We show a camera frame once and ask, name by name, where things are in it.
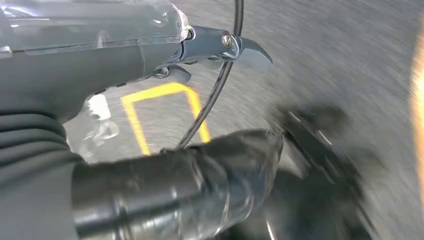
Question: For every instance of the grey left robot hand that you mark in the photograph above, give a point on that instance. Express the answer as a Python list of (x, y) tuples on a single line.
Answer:
[(82, 66)]

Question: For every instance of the black robot left leg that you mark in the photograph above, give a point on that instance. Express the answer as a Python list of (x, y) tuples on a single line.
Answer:
[(314, 149)]

